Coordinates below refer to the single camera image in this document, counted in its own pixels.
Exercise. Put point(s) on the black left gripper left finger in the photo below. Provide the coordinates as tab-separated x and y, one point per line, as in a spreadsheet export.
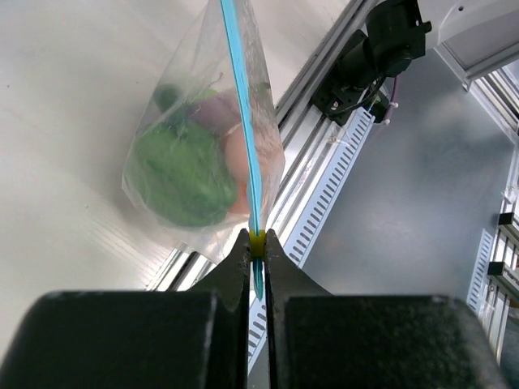
138	339

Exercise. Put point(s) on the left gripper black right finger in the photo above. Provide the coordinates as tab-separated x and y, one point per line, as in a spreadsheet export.
320	340

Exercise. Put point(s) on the orange tomato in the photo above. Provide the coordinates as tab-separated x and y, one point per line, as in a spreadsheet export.
241	205

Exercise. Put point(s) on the green bell pepper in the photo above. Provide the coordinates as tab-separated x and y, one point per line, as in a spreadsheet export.
178	172

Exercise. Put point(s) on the clear zip top bag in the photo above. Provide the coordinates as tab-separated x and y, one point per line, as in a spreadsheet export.
194	121

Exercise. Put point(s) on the brown egg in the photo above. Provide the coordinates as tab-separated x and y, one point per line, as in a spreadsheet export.
268	150

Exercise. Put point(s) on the purple eggplant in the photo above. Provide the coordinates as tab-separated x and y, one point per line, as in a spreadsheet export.
218	114

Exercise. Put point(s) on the white slotted cable duct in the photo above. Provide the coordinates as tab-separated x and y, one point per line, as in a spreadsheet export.
314	186

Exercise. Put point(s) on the background aluminium frame shelf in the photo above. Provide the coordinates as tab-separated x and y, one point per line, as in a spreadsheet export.
494	283

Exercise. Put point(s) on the aluminium mounting rail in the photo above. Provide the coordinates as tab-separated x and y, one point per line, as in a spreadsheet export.
251	162

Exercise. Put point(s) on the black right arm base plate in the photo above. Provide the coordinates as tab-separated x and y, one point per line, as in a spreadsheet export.
344	93

